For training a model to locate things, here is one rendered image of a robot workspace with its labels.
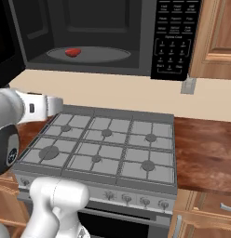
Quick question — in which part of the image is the wooden drawer front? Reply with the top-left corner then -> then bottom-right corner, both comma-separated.
189,190 -> 231,223

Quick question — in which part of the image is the red food piece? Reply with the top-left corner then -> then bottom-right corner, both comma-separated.
64,47 -> 83,59

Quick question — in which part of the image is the wooden wall cupboard door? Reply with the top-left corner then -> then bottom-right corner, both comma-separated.
187,0 -> 231,81

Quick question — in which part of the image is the black microwave oven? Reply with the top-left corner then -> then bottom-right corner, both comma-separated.
7,0 -> 203,82

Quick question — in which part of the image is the grey stove knob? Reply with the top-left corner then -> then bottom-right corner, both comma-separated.
103,190 -> 117,202
120,192 -> 134,206
157,199 -> 170,212
139,196 -> 152,208
20,178 -> 32,188

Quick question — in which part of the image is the grey wall outlet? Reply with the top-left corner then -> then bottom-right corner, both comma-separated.
180,76 -> 197,96

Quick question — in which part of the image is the wooden base cupboard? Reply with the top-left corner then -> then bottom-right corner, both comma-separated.
0,170 -> 32,238

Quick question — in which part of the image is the wooden base cupboard door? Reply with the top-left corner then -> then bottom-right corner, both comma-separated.
168,211 -> 231,238

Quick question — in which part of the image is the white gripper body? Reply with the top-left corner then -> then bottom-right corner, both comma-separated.
45,95 -> 64,117

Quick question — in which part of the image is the silver drawer handle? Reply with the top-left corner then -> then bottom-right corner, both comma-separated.
219,202 -> 231,214

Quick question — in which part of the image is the black microwave door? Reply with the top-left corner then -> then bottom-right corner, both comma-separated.
0,0 -> 27,89

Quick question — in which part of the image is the silver cupboard door handle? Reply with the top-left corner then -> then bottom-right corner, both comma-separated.
172,214 -> 183,238

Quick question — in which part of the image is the grey microwave turntable plate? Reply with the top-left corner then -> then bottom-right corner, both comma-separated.
46,46 -> 132,65

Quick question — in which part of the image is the black oven door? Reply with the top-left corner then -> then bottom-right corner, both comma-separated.
75,206 -> 173,238

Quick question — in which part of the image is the grey gas stove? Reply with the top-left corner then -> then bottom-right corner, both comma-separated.
10,104 -> 179,238

